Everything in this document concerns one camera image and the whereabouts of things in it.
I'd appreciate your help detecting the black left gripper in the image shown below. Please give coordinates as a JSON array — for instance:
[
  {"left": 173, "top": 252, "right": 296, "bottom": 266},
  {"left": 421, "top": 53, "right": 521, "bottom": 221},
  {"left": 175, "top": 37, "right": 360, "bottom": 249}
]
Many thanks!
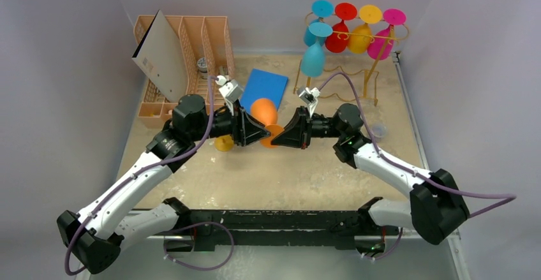
[{"left": 190, "top": 98, "right": 270, "bottom": 145}]

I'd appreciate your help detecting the orange wine glass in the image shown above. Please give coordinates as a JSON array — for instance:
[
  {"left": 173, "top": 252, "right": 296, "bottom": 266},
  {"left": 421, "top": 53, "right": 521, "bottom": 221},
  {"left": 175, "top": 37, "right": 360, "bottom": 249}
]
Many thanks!
[{"left": 250, "top": 98, "right": 284, "bottom": 149}]

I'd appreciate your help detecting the yellow front wine glass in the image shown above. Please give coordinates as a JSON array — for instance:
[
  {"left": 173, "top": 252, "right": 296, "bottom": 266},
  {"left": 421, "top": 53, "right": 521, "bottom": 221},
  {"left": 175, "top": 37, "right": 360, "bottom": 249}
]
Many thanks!
[{"left": 214, "top": 135, "right": 234, "bottom": 152}]

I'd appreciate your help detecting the yellow wine glass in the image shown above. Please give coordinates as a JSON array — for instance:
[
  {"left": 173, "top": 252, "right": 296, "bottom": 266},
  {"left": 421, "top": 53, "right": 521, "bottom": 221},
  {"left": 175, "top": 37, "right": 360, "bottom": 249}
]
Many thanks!
[
  {"left": 347, "top": 4, "right": 383, "bottom": 54},
  {"left": 214, "top": 135, "right": 234, "bottom": 152}
]

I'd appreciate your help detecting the light blue front wine glass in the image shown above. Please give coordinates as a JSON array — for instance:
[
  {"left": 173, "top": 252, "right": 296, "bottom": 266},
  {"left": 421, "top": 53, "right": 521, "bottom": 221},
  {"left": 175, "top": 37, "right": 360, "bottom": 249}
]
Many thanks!
[{"left": 300, "top": 20, "right": 332, "bottom": 78}]

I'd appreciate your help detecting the light blue wine glass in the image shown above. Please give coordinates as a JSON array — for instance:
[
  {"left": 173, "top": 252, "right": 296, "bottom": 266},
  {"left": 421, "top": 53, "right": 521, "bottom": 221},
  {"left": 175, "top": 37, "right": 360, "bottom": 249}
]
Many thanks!
[
  {"left": 303, "top": 0, "right": 334, "bottom": 47},
  {"left": 300, "top": 20, "right": 332, "bottom": 78}
]

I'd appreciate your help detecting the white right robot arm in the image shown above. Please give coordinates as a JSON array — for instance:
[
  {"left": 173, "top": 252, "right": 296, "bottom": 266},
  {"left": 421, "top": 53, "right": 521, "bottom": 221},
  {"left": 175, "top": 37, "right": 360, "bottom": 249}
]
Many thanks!
[{"left": 271, "top": 103, "right": 471, "bottom": 245}]

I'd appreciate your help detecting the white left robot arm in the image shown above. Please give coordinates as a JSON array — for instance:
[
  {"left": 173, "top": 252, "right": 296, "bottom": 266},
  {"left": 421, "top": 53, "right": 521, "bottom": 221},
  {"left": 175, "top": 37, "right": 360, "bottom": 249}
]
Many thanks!
[{"left": 57, "top": 94, "right": 270, "bottom": 275}]

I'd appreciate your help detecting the gold metal wine glass rack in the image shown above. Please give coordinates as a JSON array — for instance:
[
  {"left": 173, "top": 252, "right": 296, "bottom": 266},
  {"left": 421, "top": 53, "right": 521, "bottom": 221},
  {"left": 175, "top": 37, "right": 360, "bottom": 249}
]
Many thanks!
[{"left": 293, "top": 8, "right": 409, "bottom": 105}]

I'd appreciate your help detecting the red wine glass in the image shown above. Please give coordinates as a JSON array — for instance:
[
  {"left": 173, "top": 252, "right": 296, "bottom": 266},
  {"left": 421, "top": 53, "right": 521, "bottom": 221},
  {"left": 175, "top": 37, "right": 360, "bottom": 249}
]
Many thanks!
[{"left": 325, "top": 3, "right": 357, "bottom": 54}]

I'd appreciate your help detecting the yellow rear wine glass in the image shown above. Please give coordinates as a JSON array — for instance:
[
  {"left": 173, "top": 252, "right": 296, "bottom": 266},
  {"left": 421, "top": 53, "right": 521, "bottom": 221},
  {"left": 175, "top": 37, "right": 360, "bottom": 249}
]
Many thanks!
[{"left": 347, "top": 4, "right": 383, "bottom": 54}]

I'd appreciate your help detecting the magenta wine glass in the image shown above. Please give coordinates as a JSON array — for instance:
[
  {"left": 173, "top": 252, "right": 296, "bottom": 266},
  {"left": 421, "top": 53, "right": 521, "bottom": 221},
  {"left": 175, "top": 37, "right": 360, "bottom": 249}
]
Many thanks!
[{"left": 367, "top": 8, "right": 407, "bottom": 60}]

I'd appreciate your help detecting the light blue rear wine glass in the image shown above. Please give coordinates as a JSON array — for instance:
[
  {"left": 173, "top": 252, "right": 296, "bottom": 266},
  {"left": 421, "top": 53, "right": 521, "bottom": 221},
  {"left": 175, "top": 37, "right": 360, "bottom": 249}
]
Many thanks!
[{"left": 303, "top": 0, "right": 334, "bottom": 47}]

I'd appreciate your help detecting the blue notebook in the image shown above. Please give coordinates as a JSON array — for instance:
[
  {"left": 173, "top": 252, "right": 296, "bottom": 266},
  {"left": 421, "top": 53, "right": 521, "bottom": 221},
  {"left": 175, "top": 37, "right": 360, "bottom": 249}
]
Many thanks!
[{"left": 240, "top": 69, "right": 289, "bottom": 117}]

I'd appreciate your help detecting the small jar in organizer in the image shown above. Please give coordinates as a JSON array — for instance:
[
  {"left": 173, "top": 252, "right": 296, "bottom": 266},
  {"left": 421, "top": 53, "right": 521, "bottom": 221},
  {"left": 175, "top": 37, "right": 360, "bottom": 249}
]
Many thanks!
[{"left": 196, "top": 57, "right": 208, "bottom": 80}]

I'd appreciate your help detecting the pink plastic file organizer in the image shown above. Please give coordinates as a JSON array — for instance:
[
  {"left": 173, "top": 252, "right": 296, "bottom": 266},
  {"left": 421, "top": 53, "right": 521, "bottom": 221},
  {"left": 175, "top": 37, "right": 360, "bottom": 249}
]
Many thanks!
[{"left": 138, "top": 15, "right": 235, "bottom": 128}]

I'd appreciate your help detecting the grey board in organizer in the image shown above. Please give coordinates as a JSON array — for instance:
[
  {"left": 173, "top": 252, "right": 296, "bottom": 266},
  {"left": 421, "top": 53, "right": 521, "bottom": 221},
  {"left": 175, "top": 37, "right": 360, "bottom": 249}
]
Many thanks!
[{"left": 132, "top": 10, "right": 188, "bottom": 102}]

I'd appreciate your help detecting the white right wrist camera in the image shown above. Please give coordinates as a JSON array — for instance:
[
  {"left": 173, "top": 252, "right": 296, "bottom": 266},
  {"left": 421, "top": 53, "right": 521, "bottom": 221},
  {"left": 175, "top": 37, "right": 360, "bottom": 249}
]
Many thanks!
[{"left": 297, "top": 87, "right": 320, "bottom": 118}]

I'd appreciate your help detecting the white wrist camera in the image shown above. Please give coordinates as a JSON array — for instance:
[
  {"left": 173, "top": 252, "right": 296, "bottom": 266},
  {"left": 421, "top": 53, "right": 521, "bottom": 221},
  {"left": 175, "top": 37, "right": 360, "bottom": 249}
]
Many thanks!
[
  {"left": 215, "top": 75, "right": 244, "bottom": 114},
  {"left": 297, "top": 87, "right": 320, "bottom": 118}
]

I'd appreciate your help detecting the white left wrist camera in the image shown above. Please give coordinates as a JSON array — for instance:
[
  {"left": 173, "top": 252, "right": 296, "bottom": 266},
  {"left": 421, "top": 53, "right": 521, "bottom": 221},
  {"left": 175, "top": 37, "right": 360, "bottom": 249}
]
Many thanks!
[{"left": 215, "top": 75, "right": 244, "bottom": 114}]

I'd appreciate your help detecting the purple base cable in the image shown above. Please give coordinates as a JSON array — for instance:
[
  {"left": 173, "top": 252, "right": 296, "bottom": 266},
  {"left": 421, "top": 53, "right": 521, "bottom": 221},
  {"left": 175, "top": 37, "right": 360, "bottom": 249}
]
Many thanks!
[{"left": 162, "top": 221, "right": 236, "bottom": 271}]

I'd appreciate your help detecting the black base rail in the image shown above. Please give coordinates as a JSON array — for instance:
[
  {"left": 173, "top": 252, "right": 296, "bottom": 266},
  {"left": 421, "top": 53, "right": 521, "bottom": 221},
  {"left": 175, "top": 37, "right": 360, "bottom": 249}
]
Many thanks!
[{"left": 166, "top": 208, "right": 399, "bottom": 253}]

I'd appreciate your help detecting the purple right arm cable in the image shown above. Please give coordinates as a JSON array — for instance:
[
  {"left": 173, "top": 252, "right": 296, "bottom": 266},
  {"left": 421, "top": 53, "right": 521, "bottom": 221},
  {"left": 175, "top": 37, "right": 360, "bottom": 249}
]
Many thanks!
[{"left": 316, "top": 71, "right": 517, "bottom": 220}]

